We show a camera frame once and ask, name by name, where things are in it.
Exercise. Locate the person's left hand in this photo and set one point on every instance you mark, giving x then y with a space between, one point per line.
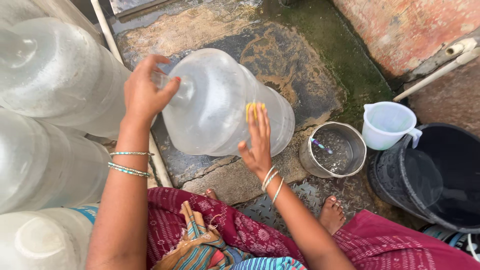
141 98

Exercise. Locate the person's right hand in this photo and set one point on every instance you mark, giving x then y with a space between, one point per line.
258 149

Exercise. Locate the yellow scrub sponge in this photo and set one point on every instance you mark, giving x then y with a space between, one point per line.
255 108

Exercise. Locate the clear plastic water jug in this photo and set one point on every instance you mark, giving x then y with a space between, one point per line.
225 105
45 165
56 71

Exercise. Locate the white plastic pipe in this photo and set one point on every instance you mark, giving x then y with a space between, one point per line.
438 73
123 86

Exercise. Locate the right wrist bangles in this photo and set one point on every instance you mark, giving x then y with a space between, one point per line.
272 181

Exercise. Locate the thin left wrist bangle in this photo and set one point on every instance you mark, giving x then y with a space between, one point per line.
131 153

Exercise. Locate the blue toothbrush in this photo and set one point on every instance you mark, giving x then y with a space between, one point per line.
321 145

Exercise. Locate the person's left foot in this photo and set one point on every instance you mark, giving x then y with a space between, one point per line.
211 193

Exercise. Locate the person's foot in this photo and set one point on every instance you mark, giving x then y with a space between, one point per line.
211 193
331 215

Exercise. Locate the turquoise left wrist bangles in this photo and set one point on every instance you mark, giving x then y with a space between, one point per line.
128 170

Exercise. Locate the steel pot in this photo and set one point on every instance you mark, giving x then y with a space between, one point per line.
333 153

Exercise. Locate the maroon printed skirt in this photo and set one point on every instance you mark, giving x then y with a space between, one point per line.
262 236

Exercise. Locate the person's right foot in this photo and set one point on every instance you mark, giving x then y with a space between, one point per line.
331 215

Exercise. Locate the striped multicolour cloth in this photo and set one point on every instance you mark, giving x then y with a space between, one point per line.
210 247

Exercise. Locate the white plastic mug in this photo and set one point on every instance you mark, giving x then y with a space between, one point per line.
386 123

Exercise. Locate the blue label water jug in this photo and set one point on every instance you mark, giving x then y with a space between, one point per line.
41 240

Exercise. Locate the black plastic bucket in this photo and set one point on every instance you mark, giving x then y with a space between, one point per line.
435 180

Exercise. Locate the white pipe stub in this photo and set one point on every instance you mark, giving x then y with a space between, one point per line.
460 46

